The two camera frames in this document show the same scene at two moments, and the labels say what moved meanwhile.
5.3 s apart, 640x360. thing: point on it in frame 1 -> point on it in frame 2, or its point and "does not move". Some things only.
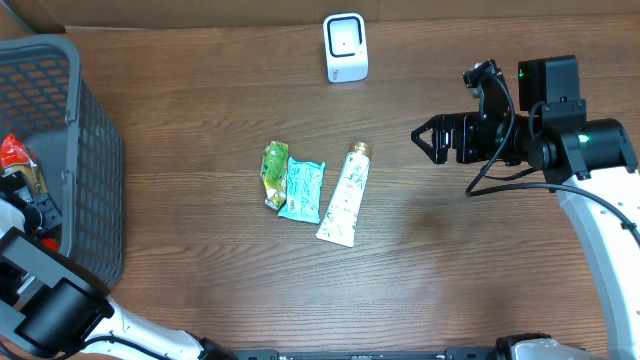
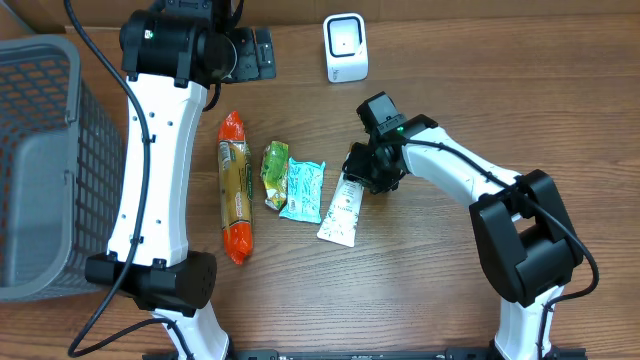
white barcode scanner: [345, 42] does not move
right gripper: [464, 126] -> [363, 172]
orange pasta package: [14, 156] -> [236, 188]
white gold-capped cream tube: [339, 222] does not move
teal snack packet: [303, 191] does not move
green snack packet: [274, 170] does not move
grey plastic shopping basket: [76, 136] does not move
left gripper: [50, 232] -> [250, 66]
